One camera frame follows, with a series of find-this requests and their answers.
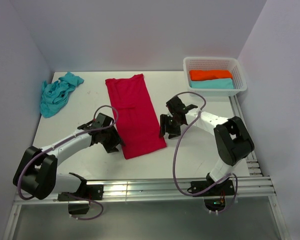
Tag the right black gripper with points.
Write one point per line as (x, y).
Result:
(164, 120)

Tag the white perforated plastic basket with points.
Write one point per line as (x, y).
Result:
(216, 63)

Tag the rolled orange t shirt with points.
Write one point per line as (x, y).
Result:
(202, 75)

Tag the crumpled teal t shirt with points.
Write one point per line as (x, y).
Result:
(54, 96)

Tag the crimson red t shirt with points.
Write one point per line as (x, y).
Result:
(137, 122)

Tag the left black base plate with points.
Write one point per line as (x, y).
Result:
(92, 191)

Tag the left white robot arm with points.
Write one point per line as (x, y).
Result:
(37, 171)

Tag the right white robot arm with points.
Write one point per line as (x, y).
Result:
(233, 142)

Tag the rolled teal t shirt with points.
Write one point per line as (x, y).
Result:
(221, 83)

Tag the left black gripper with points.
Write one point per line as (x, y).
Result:
(111, 147)

